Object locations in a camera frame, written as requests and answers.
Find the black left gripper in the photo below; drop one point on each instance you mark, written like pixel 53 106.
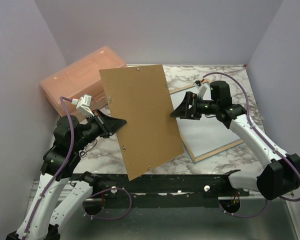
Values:
pixel 112 124

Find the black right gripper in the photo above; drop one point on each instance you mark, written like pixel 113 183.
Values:
pixel 183 110

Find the blue wooden picture frame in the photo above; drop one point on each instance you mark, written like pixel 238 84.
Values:
pixel 178 95

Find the brown cardboard backing board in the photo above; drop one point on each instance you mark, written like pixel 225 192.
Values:
pixel 140 95

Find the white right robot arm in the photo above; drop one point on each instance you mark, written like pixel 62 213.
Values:
pixel 281 170

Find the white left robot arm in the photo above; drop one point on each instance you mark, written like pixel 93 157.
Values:
pixel 46 218

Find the translucent orange plastic box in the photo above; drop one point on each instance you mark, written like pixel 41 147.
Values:
pixel 80 78

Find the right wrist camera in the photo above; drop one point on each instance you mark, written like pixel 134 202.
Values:
pixel 202 86

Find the aluminium mounting rail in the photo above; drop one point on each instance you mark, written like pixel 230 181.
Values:
pixel 269 185

